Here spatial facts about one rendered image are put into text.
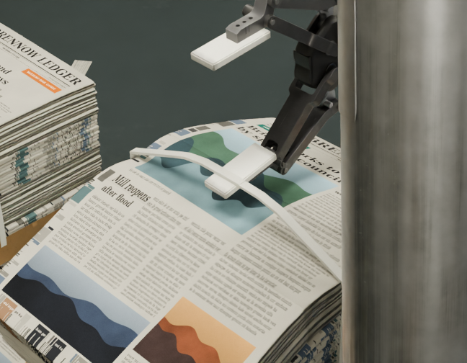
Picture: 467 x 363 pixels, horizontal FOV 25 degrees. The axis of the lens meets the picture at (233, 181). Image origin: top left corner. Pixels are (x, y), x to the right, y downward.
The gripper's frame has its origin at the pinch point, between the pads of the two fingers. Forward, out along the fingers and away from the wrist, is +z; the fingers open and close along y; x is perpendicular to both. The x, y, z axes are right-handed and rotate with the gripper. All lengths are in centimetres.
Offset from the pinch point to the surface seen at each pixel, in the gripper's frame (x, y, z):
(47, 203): 46, 41, -5
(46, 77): 51, 24, -12
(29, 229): 45, 42, -1
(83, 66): 197, 135, -107
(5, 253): 45, 44, 3
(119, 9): 220, 138, -142
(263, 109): 137, 139, -133
